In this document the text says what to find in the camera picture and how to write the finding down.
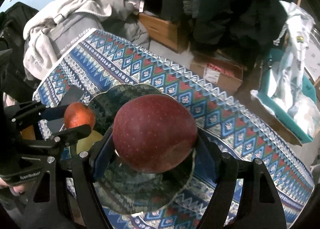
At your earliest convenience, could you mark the yellow-green mango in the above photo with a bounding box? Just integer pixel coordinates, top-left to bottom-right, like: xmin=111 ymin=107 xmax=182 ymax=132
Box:
xmin=76 ymin=130 xmax=103 ymax=154

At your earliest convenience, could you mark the orange fruit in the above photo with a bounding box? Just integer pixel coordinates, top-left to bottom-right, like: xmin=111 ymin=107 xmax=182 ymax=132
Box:
xmin=63 ymin=102 xmax=95 ymax=129

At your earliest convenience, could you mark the large dark red apple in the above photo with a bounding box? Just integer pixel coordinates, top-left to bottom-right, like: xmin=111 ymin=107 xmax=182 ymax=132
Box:
xmin=112 ymin=94 xmax=197 ymax=174

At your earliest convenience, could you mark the small orange tangerine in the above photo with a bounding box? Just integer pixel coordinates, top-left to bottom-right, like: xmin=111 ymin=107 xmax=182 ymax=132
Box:
xmin=21 ymin=126 xmax=36 ymax=140

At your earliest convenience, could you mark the person's left hand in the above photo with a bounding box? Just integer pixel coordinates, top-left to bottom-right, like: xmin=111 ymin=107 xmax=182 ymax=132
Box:
xmin=0 ymin=178 xmax=26 ymax=194

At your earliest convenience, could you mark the dark glass plate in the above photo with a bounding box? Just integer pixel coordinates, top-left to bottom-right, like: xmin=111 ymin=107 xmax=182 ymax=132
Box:
xmin=67 ymin=83 xmax=197 ymax=216

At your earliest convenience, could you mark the black smartphone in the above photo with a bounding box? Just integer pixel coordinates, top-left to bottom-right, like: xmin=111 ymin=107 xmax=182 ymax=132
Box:
xmin=47 ymin=85 xmax=85 ymax=134

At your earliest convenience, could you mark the blue patterned tablecloth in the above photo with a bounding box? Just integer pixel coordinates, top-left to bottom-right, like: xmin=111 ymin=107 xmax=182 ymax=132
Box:
xmin=33 ymin=30 xmax=315 ymax=228

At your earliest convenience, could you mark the cardboard box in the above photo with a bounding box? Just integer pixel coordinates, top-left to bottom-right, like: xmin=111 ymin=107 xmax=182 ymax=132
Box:
xmin=189 ymin=55 xmax=244 ymax=95

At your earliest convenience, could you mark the clear plastic bag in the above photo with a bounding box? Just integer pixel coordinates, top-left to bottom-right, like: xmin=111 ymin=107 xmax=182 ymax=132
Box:
xmin=287 ymin=93 xmax=319 ymax=138

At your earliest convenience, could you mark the teal plastic bin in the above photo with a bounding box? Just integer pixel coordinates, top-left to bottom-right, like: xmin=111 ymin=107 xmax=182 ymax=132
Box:
xmin=258 ymin=48 xmax=319 ymax=144

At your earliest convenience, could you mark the pile of clothes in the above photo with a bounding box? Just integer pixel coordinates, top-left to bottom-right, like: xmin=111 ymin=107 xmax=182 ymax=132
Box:
xmin=23 ymin=0 xmax=150 ymax=80

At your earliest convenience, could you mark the white rice bag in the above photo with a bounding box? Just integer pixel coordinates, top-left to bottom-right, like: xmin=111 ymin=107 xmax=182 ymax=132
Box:
xmin=272 ymin=1 xmax=315 ymax=114

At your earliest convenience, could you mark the black hanging coat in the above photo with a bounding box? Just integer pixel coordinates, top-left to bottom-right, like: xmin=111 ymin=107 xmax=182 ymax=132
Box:
xmin=161 ymin=0 xmax=292 ymax=67

